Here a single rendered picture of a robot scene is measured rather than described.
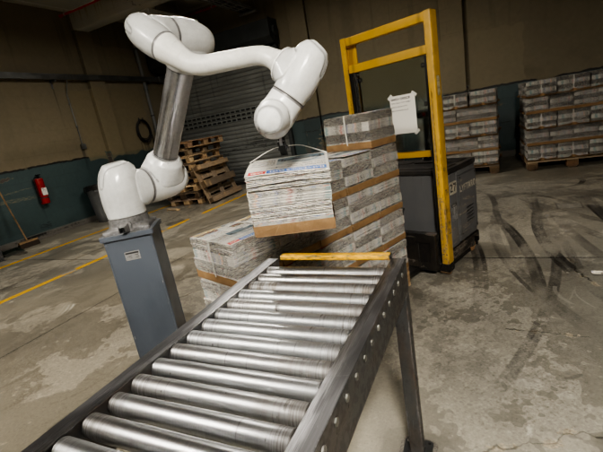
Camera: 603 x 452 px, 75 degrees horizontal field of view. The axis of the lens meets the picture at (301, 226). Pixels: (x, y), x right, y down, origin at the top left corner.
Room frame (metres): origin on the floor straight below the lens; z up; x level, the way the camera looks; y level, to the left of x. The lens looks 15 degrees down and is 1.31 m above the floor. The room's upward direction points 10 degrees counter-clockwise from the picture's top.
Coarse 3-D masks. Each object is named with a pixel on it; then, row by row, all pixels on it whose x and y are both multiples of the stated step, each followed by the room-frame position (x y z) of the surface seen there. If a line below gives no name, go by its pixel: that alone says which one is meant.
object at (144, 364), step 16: (256, 272) 1.37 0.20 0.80; (240, 288) 1.24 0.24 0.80; (224, 304) 1.15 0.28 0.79; (192, 320) 1.06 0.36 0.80; (176, 336) 0.98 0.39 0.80; (160, 352) 0.91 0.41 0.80; (128, 368) 0.86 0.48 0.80; (144, 368) 0.85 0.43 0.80; (112, 384) 0.80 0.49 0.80; (128, 384) 0.80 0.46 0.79; (96, 400) 0.75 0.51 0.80; (80, 416) 0.71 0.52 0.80; (48, 432) 0.67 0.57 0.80; (64, 432) 0.66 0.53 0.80; (80, 432) 0.68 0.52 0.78; (32, 448) 0.63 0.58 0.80; (48, 448) 0.63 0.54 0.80
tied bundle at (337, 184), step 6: (330, 162) 2.22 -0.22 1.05; (336, 162) 2.26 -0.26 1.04; (330, 168) 2.22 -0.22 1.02; (336, 168) 2.25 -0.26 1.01; (336, 174) 2.25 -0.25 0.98; (342, 174) 2.28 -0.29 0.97; (336, 180) 2.24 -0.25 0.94; (342, 180) 2.27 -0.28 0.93; (336, 186) 2.24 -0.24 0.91; (342, 186) 2.27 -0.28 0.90
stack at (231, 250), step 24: (360, 192) 2.38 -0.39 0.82; (336, 216) 2.22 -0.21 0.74; (360, 216) 2.35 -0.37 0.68; (192, 240) 1.96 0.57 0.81; (216, 240) 1.81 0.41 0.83; (240, 240) 1.74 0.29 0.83; (264, 240) 1.84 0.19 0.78; (288, 240) 1.95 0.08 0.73; (312, 240) 2.06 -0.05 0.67; (336, 240) 2.20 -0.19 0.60; (360, 240) 2.34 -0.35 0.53; (216, 264) 1.81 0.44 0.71; (240, 264) 1.73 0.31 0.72; (312, 264) 2.03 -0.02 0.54; (336, 264) 2.17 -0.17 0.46; (384, 264) 2.48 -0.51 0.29; (216, 288) 1.86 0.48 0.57
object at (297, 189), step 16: (288, 160) 1.42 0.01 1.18; (304, 160) 1.38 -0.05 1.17; (320, 160) 1.35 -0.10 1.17; (256, 176) 1.29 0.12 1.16; (272, 176) 1.28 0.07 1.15; (288, 176) 1.28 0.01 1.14; (304, 176) 1.28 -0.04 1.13; (320, 176) 1.27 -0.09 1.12; (256, 192) 1.30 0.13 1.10; (272, 192) 1.30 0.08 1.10; (288, 192) 1.30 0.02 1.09; (304, 192) 1.30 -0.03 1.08; (320, 192) 1.29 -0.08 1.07; (256, 208) 1.31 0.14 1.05; (272, 208) 1.31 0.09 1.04; (288, 208) 1.31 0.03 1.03; (304, 208) 1.31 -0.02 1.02; (320, 208) 1.30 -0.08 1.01; (256, 224) 1.32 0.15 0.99; (272, 224) 1.32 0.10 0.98
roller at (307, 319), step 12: (216, 312) 1.10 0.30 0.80; (228, 312) 1.08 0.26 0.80; (240, 312) 1.06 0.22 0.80; (252, 312) 1.05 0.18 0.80; (264, 312) 1.03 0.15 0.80; (276, 312) 1.02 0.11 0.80; (288, 312) 1.01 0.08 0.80; (288, 324) 0.98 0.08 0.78; (300, 324) 0.96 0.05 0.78; (312, 324) 0.94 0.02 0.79; (324, 324) 0.93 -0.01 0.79; (336, 324) 0.91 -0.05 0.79; (348, 324) 0.90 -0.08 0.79
